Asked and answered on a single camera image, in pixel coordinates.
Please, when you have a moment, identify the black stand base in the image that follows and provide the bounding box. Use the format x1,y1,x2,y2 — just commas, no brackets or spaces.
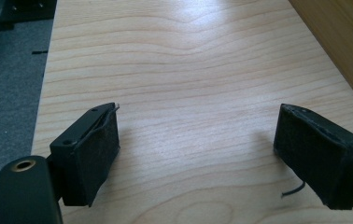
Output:
0,0,59,34

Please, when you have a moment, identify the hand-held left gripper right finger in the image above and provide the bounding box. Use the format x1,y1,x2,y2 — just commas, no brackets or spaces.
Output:
273,103,353,211

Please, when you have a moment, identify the thin black wire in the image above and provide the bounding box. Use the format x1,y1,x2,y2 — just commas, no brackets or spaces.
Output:
281,181,306,199

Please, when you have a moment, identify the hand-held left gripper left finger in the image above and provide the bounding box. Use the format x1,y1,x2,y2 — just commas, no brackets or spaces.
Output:
49,102,121,208

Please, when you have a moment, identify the wooden box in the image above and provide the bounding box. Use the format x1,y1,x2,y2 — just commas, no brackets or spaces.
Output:
288,0,353,99

